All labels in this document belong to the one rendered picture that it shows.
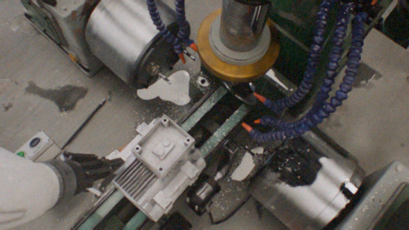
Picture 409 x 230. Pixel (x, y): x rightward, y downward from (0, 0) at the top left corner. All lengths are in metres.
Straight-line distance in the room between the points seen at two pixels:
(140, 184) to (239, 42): 0.42
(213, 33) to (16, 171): 0.46
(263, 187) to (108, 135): 0.58
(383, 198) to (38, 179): 0.74
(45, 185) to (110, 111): 0.71
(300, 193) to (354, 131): 0.53
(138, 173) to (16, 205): 0.41
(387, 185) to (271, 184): 0.27
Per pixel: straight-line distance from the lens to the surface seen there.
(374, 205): 1.06
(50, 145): 1.14
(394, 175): 1.09
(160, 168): 1.00
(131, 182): 1.04
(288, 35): 1.14
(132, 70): 1.14
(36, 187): 0.75
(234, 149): 0.91
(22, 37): 1.64
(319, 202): 1.03
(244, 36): 0.83
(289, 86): 1.10
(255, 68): 0.89
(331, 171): 1.04
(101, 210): 1.23
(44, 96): 1.51
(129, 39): 1.14
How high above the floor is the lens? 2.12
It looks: 69 degrees down
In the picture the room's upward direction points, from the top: 6 degrees clockwise
